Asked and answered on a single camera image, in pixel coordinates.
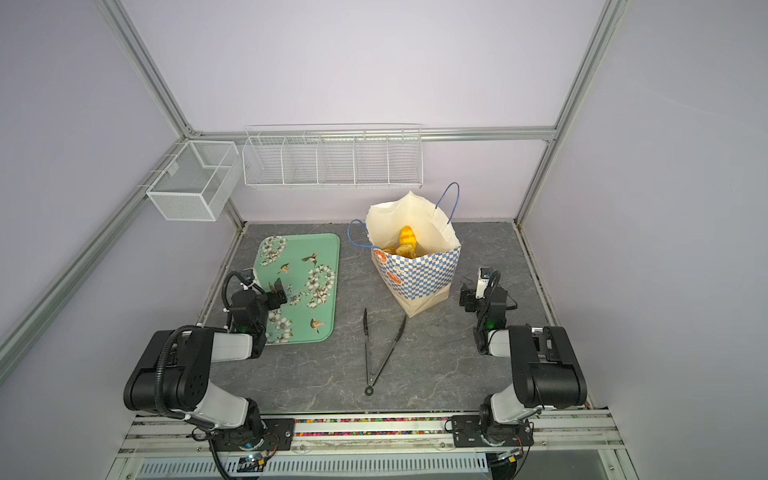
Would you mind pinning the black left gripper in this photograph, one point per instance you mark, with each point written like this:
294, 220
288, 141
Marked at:
271, 297

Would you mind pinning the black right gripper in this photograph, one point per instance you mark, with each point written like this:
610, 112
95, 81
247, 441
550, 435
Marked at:
472, 300

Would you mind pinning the ridged fake bread loaf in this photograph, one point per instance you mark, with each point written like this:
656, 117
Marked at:
407, 237

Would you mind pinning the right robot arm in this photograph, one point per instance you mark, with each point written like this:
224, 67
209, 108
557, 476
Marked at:
544, 370

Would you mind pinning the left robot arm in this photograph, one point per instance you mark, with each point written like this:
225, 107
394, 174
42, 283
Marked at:
172, 376

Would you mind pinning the round fake bread roll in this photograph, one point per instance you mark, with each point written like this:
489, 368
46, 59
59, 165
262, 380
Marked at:
406, 250

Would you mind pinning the green floral tray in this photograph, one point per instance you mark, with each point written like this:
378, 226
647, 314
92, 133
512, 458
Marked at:
307, 266

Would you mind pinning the small white mesh basket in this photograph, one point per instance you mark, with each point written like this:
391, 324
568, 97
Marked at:
197, 182

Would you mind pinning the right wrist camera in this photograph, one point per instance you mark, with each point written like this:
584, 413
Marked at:
484, 276

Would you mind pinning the long white wire basket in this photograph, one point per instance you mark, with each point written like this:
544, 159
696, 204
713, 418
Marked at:
333, 156

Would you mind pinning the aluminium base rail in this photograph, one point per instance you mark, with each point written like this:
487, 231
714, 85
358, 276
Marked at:
562, 444

